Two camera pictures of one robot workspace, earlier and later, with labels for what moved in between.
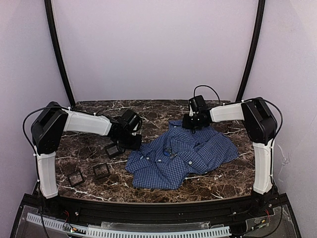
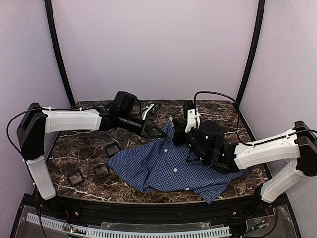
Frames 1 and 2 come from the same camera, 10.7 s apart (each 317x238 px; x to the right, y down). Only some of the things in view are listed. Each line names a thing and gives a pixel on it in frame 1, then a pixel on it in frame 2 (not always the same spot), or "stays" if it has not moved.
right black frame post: (259, 26) stays
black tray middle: (101, 171) stays
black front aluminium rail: (78, 210) stays
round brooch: (168, 151) → (168, 136)
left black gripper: (132, 144) → (146, 128)
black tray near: (76, 179) stays
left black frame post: (50, 19) stays
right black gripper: (189, 124) → (181, 134)
